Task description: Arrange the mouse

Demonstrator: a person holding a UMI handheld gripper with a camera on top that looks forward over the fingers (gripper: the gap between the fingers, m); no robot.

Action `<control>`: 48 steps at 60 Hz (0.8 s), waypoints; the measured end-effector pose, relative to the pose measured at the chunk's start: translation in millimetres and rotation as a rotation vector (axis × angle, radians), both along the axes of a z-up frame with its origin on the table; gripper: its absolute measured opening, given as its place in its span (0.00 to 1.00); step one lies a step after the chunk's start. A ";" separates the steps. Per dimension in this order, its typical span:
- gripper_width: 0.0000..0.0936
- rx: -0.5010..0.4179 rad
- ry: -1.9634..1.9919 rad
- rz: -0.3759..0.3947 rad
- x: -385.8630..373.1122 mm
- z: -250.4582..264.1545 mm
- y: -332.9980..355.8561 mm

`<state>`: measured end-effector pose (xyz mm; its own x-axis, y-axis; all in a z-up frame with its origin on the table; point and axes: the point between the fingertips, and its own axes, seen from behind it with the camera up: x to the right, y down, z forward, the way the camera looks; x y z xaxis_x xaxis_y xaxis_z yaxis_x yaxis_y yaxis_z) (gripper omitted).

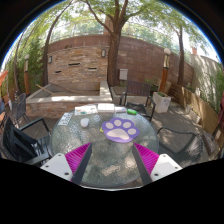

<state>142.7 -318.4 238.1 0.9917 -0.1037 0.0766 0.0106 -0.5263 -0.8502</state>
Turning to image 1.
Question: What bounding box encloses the open magazine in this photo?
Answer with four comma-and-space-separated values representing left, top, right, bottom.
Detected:
74, 105, 97, 115

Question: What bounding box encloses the round glass table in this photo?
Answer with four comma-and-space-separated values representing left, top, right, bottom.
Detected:
51, 112, 159, 188

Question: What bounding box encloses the wooden lamp post left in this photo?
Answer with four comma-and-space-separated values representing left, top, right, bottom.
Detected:
24, 54, 30, 96

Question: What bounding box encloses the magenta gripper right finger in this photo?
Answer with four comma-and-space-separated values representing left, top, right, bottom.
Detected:
132, 143, 182, 185

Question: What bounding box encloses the grey remote keypad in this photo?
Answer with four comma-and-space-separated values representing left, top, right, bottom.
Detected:
58, 112, 73, 126

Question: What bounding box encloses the wooden lamp post right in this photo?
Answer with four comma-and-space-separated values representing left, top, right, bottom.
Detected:
159, 48, 171, 92

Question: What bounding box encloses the purple paw mouse pad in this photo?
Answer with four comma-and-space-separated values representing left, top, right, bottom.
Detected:
102, 117, 140, 143

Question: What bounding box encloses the black chair far left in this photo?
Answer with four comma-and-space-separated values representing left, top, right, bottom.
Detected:
12, 93, 29, 124

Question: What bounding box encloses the wooden lamp post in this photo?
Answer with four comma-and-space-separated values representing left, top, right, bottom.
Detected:
24, 54, 30, 96
159, 48, 171, 92

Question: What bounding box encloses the green cylindrical object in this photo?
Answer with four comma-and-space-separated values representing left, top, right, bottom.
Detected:
127, 109, 137, 115

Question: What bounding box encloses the white square planter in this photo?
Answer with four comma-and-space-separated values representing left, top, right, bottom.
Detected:
153, 92, 171, 113

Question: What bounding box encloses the large tree trunk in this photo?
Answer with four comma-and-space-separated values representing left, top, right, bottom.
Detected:
107, 0, 122, 86

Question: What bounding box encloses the white book stack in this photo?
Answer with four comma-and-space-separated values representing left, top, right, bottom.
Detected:
97, 103, 115, 112

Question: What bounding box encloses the black chair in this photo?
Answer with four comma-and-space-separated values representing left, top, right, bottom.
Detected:
157, 127, 205, 167
12, 93, 29, 124
1, 117, 52, 167

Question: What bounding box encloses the black chair right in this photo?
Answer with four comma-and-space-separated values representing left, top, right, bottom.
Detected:
157, 127, 205, 167

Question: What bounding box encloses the dark chair behind table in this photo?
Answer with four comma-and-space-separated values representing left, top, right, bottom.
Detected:
119, 81, 156, 121

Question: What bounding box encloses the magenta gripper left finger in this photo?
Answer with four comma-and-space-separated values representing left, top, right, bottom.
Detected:
42, 142, 92, 185

